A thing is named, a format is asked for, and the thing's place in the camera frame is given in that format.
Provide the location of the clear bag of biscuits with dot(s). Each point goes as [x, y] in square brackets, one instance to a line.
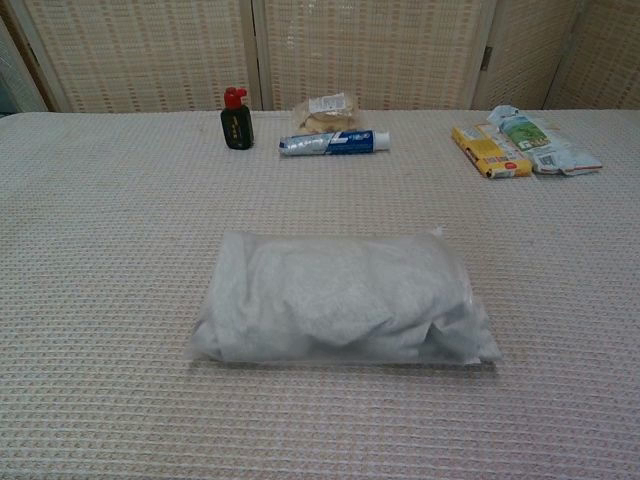
[326, 116]

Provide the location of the white bagged cloth bundle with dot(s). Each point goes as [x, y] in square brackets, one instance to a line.
[345, 295]

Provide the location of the beige woven tablecloth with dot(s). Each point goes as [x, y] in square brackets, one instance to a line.
[320, 300]

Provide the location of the black bottle with red cap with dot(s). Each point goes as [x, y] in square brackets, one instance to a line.
[236, 125]

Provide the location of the blue and white toothpaste tube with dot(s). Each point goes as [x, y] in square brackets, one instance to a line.
[335, 143]

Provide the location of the yellow rectangular box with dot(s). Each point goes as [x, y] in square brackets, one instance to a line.
[490, 152]

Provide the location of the woven folding screen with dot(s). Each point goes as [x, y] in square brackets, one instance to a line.
[320, 50]

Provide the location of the white and green snack packet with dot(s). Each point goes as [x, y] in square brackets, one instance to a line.
[542, 140]

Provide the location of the white cloth towel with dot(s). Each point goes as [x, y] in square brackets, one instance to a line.
[335, 290]

